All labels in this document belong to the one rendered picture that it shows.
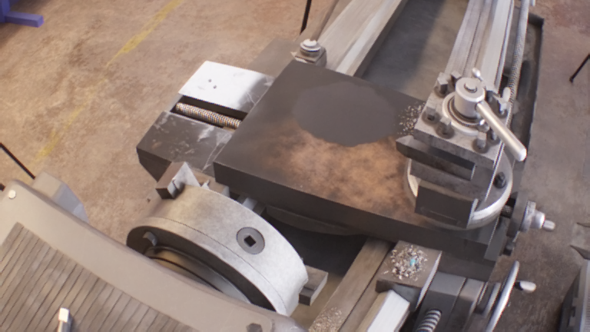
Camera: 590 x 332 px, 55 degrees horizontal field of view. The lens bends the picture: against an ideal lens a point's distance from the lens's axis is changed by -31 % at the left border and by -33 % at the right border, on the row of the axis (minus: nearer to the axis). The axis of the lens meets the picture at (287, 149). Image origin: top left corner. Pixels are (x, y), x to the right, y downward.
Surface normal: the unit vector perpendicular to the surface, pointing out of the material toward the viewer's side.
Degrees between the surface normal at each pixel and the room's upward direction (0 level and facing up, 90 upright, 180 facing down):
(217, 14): 0
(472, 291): 0
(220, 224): 16
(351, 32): 0
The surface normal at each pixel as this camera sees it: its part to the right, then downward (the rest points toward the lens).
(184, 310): -0.03, -0.72
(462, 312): -0.44, 0.63
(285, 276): 0.79, -0.07
